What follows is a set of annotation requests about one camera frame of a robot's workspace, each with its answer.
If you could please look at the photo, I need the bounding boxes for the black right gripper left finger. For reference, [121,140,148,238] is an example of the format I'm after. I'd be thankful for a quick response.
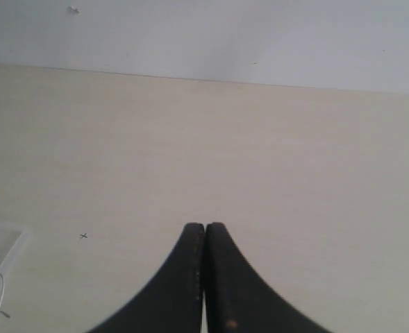
[91,223,205,333]

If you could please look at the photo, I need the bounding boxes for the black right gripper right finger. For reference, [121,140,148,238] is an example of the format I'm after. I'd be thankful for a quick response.
[203,222,328,333]

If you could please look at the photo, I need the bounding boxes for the small white wall hook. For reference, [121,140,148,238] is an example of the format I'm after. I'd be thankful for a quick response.
[68,6,79,15]

